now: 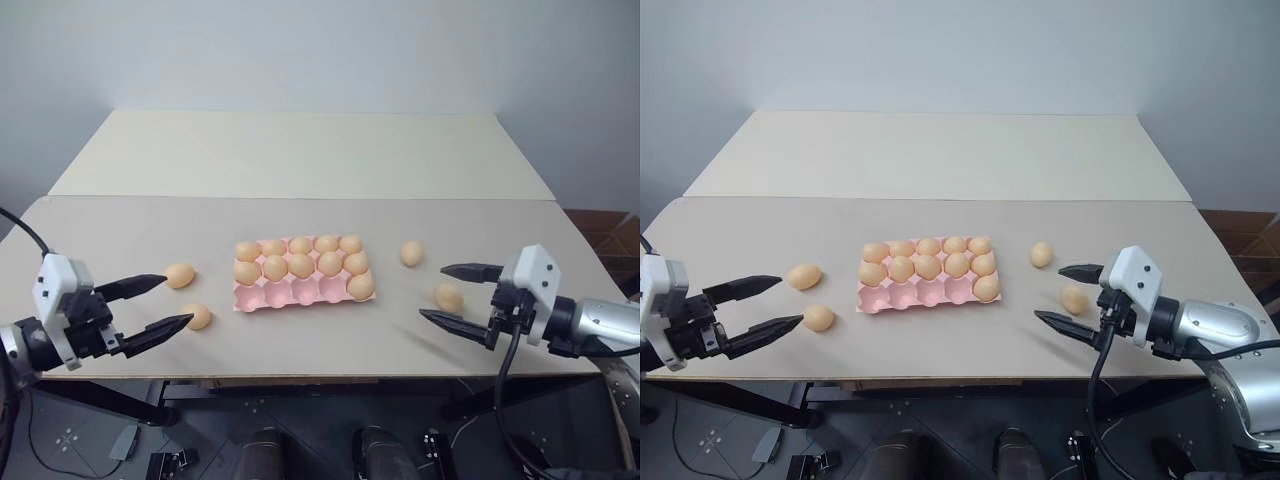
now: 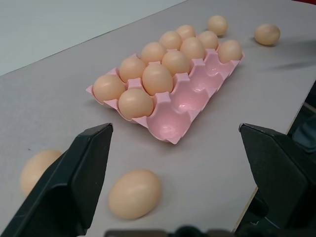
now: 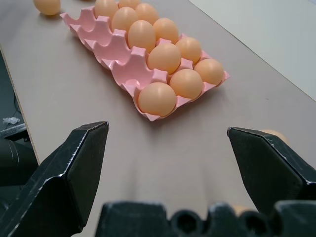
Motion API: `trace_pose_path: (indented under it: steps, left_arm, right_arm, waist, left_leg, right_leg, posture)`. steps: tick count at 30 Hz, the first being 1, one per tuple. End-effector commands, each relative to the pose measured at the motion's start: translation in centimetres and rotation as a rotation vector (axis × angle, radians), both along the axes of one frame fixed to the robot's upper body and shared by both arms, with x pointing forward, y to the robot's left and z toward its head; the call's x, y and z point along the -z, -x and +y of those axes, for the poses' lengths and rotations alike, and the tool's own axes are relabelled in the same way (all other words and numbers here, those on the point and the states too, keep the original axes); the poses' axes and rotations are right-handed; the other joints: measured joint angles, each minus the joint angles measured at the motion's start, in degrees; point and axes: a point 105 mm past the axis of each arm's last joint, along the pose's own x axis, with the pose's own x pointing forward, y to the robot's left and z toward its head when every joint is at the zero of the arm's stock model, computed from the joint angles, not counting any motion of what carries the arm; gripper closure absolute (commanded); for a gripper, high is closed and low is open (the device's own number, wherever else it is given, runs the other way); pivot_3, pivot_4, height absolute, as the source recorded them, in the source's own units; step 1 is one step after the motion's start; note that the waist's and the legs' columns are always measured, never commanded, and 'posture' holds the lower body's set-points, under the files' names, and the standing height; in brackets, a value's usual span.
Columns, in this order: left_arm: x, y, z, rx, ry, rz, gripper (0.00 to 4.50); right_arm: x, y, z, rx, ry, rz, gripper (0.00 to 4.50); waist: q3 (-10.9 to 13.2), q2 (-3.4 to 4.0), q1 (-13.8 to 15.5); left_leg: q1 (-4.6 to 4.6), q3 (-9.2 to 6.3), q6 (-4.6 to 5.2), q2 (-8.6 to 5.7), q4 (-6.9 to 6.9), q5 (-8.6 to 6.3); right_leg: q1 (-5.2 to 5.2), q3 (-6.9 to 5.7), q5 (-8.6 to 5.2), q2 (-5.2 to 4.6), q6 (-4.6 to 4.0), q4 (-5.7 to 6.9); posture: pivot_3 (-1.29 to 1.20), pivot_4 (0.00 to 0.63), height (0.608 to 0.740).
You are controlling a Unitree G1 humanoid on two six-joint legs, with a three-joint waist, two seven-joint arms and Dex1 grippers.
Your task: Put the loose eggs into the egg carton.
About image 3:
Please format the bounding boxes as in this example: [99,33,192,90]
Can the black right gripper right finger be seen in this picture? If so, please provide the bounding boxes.
[227,126,316,214]

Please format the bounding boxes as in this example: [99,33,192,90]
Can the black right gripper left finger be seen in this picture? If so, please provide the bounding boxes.
[0,121,110,237]

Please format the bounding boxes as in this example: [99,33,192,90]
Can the pink plastic egg tray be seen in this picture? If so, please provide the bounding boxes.
[60,6,231,123]

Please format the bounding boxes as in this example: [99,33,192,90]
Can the tan egg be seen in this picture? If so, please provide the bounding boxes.
[260,129,289,144]
[169,69,204,101]
[94,0,119,19]
[135,2,160,26]
[147,42,182,75]
[194,58,225,85]
[33,0,61,16]
[137,82,177,117]
[153,17,179,45]
[111,6,139,33]
[118,0,141,10]
[175,36,202,65]
[127,20,157,54]
[233,205,250,216]

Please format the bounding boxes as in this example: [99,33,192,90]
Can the dark rounded robot body part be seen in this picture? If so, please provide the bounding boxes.
[0,137,40,187]

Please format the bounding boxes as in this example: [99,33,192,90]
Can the thin black cable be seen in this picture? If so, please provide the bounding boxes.
[11,92,24,119]

